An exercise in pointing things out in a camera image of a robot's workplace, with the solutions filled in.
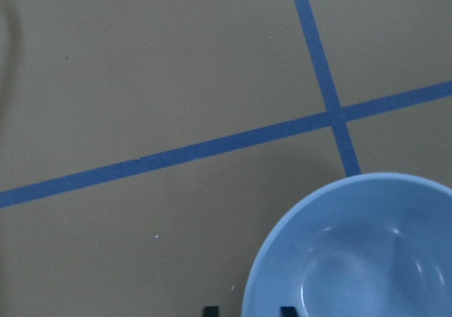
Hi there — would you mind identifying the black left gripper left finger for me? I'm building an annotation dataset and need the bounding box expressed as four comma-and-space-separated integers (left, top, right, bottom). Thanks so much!
202, 306, 220, 317

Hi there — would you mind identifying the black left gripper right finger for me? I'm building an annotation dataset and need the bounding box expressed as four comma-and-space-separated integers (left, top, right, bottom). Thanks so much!
280, 306, 297, 317

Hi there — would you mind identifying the blue bowl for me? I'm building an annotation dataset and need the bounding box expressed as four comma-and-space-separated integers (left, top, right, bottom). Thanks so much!
241, 173, 451, 316

